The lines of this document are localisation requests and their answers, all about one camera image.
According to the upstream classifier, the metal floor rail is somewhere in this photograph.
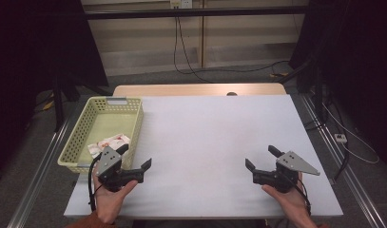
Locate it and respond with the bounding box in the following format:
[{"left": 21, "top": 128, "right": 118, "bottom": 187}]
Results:
[
  {"left": 299, "top": 94, "right": 387, "bottom": 228},
  {"left": 6, "top": 115, "right": 73, "bottom": 228}
]

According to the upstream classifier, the white table board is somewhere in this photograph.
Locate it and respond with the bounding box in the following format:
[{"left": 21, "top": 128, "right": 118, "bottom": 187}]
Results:
[{"left": 63, "top": 94, "right": 344, "bottom": 220}]

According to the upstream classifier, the hand-held gripper cable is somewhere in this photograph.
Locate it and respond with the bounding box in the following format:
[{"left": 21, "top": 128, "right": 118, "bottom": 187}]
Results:
[
  {"left": 87, "top": 154, "right": 103, "bottom": 213},
  {"left": 289, "top": 178, "right": 312, "bottom": 217}
]

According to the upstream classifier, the white wall outlet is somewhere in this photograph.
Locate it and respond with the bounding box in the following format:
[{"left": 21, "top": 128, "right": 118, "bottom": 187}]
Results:
[{"left": 169, "top": 0, "right": 194, "bottom": 10}]

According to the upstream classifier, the black curtain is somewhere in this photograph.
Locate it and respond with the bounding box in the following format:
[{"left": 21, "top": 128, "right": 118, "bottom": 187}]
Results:
[
  {"left": 0, "top": 0, "right": 110, "bottom": 182},
  {"left": 288, "top": 0, "right": 387, "bottom": 163}
]

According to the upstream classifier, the black tripod stand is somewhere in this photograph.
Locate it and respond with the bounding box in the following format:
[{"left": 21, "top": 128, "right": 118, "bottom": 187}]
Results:
[{"left": 50, "top": 71, "right": 113, "bottom": 133}]

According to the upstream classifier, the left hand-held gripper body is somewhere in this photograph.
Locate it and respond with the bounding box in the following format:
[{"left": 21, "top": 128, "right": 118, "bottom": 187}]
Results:
[{"left": 95, "top": 145, "right": 145, "bottom": 193}]

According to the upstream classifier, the left hand-held gripper cable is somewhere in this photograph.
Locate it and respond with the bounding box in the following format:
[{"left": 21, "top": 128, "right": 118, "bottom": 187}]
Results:
[{"left": 87, "top": 154, "right": 103, "bottom": 213}]

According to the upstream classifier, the white and red cloth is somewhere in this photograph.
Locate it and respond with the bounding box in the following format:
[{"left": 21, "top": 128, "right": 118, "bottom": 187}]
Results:
[{"left": 87, "top": 133, "right": 132, "bottom": 160}]

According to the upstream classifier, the person's right hand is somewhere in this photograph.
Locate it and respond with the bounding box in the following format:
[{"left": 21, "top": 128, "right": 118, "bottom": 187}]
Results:
[{"left": 261, "top": 172, "right": 311, "bottom": 220}]

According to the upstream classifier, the person's left hand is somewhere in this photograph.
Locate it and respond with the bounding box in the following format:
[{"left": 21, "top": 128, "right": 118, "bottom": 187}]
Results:
[{"left": 92, "top": 170, "right": 139, "bottom": 224}]

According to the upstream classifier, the black metal stand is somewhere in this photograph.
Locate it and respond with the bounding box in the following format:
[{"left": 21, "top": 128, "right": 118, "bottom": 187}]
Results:
[{"left": 279, "top": 56, "right": 329, "bottom": 125}]

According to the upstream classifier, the right hand-held gripper cable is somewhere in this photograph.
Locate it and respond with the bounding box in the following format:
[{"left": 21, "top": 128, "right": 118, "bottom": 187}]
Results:
[{"left": 289, "top": 178, "right": 312, "bottom": 217}]

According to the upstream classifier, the pale yellow plastic basket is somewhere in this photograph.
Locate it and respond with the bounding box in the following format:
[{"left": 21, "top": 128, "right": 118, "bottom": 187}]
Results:
[{"left": 57, "top": 96, "right": 145, "bottom": 175}]

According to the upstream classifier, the white floor cable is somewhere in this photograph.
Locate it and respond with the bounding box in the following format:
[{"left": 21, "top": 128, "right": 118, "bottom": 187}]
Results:
[{"left": 321, "top": 103, "right": 381, "bottom": 165}]

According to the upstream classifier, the black floor cable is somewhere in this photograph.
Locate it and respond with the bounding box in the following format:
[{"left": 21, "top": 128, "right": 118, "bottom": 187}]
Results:
[
  {"left": 172, "top": 15, "right": 290, "bottom": 76},
  {"left": 177, "top": 16, "right": 213, "bottom": 85}
]

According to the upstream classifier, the thin black cable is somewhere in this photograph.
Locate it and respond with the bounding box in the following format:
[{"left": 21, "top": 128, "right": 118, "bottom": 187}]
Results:
[{"left": 334, "top": 142, "right": 351, "bottom": 181}]

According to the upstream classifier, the black horizontal bar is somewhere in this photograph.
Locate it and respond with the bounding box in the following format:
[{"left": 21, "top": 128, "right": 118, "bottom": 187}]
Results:
[{"left": 85, "top": 5, "right": 309, "bottom": 21}]

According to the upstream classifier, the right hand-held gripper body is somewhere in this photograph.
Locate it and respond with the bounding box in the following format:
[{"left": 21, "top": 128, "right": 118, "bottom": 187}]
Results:
[{"left": 252, "top": 150, "right": 320, "bottom": 194}]

